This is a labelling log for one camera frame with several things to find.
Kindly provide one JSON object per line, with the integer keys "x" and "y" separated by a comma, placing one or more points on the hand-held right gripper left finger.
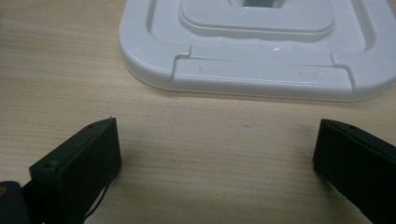
{"x": 81, "y": 168}

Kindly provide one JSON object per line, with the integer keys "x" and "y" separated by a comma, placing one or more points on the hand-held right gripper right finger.
{"x": 358, "y": 165}

